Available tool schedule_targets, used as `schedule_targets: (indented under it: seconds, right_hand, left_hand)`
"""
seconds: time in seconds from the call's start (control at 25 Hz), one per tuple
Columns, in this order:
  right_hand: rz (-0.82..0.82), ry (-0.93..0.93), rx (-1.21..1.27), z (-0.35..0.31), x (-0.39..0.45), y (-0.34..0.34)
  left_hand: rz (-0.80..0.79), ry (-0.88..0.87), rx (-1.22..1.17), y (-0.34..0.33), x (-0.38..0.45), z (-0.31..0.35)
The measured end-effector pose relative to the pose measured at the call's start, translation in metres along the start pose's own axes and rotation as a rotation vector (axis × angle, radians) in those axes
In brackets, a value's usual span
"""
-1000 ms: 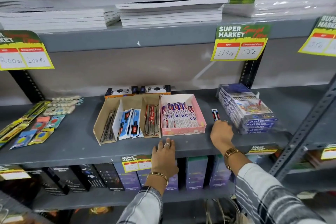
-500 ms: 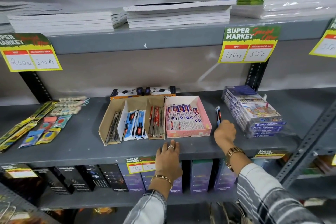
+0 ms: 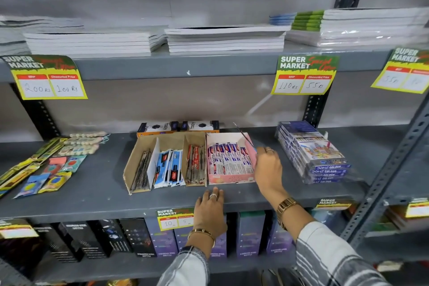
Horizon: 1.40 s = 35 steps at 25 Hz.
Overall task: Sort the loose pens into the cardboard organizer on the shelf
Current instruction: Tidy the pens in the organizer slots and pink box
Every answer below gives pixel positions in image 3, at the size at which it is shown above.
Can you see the person's right hand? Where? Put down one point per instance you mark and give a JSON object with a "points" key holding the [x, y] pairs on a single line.
{"points": [[269, 175]]}

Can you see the person's left hand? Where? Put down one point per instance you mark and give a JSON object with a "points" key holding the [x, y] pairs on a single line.
{"points": [[209, 213]]}

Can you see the person's right fingers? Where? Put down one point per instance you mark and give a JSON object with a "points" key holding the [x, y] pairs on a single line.
{"points": [[267, 155]]}

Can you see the person's left fingers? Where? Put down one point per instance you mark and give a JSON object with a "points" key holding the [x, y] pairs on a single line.
{"points": [[210, 195]]}

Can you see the thin dark pen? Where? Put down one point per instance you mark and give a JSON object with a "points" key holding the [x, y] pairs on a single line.
{"points": [[243, 135]]}

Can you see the person's left forearm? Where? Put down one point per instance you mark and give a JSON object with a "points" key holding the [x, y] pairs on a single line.
{"points": [[199, 242]]}

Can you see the person's right forearm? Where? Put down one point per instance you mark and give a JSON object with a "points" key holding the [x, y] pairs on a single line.
{"points": [[296, 220]]}

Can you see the pink cardboard box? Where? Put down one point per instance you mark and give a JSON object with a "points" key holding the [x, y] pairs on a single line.
{"points": [[231, 179]]}

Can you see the bundle of red pens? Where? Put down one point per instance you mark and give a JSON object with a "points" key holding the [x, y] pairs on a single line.
{"points": [[195, 165]]}

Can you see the row of red blue pen packets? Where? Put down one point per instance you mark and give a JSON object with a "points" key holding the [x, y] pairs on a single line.
{"points": [[229, 160]]}

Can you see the small yellow green price tag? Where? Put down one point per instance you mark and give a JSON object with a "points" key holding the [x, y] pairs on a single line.
{"points": [[16, 228], [418, 208], [332, 203], [174, 218]]}

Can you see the wrapped stack of blue pencil boxes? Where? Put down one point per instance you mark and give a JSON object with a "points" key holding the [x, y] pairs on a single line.
{"points": [[313, 153]]}

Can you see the row of blue white pen packets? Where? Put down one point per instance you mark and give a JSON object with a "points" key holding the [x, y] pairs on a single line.
{"points": [[169, 168]]}

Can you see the purple bottle box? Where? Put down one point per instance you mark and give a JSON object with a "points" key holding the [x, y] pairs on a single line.
{"points": [[280, 240], [221, 245], [250, 234], [182, 237], [164, 242]]}

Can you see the gold wrist watch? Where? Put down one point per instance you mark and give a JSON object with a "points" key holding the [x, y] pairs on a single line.
{"points": [[286, 208]]}

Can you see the orange black pencil box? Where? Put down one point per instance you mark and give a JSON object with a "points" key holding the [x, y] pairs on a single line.
{"points": [[199, 126], [157, 128]]}

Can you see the bundle of dark pens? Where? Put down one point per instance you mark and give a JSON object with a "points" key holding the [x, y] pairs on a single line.
{"points": [[142, 171]]}

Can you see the brown cardboard divider box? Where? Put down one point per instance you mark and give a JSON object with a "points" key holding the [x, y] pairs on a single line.
{"points": [[140, 158]]}

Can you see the black bottle box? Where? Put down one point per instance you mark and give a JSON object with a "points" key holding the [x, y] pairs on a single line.
{"points": [[87, 239], [114, 235], [58, 245], [139, 237]]}

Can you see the grey metal shelving rack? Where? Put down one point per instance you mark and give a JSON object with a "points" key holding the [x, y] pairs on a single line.
{"points": [[100, 192]]}

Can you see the grey white striped shirt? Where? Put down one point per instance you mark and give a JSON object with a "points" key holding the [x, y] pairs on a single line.
{"points": [[331, 255]]}

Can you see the grey perforated side rack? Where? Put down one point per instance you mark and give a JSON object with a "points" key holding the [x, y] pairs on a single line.
{"points": [[388, 168]]}

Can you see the cream eraser strip pack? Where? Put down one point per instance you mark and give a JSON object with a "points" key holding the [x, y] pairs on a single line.
{"points": [[77, 150], [87, 134], [85, 141]]}

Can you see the stack of blue spine notebooks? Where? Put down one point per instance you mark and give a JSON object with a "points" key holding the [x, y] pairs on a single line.
{"points": [[282, 18]]}

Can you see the teal sharpener pack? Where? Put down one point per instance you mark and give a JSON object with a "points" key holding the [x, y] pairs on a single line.
{"points": [[75, 163]]}

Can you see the stack of green spine notebooks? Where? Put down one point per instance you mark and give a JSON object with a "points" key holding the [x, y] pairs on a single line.
{"points": [[306, 20]]}

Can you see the pink eraser pack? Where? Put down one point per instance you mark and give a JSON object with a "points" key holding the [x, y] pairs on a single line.
{"points": [[59, 161]]}

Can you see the yellow sharpener pack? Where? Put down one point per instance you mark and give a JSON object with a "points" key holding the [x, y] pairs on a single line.
{"points": [[55, 182]]}

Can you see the tilted yellow green price tag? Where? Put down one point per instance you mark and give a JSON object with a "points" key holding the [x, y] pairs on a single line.
{"points": [[404, 71]]}

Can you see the wrapped stack of white notebooks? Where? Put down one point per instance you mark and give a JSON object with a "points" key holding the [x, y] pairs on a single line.
{"points": [[368, 26]]}

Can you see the yellow green pencil packet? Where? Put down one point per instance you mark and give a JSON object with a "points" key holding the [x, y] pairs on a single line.
{"points": [[48, 149], [18, 177]]}

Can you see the blue sharpener pack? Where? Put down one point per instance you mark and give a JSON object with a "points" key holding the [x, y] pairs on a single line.
{"points": [[32, 185]]}

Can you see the large yellow green price tag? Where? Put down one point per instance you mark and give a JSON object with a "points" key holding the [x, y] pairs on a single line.
{"points": [[47, 76]]}

